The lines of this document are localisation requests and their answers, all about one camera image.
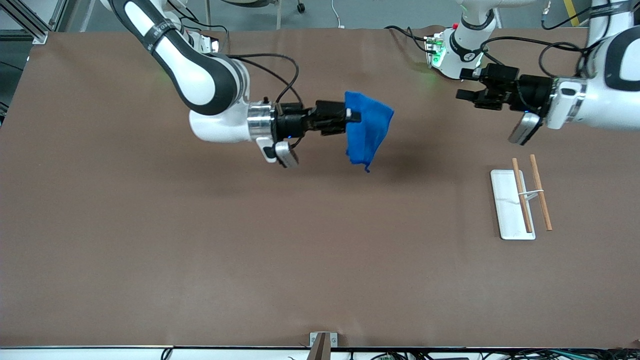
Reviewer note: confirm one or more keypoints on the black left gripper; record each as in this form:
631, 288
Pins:
534, 92

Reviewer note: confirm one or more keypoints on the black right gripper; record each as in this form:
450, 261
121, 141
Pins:
292, 124

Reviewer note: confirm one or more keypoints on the blue microfiber towel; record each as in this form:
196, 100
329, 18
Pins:
367, 125

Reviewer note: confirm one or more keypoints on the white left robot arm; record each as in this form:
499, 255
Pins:
600, 105

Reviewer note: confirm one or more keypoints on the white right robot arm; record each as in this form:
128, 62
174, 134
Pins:
200, 80

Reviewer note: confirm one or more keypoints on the white towel rack base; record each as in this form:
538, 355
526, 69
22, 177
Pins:
507, 210

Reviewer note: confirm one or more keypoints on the metal chair frame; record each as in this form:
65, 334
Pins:
278, 15

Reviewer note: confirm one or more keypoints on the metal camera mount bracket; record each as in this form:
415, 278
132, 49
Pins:
316, 340

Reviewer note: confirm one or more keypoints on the aluminium frame profile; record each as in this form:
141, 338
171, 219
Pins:
40, 36

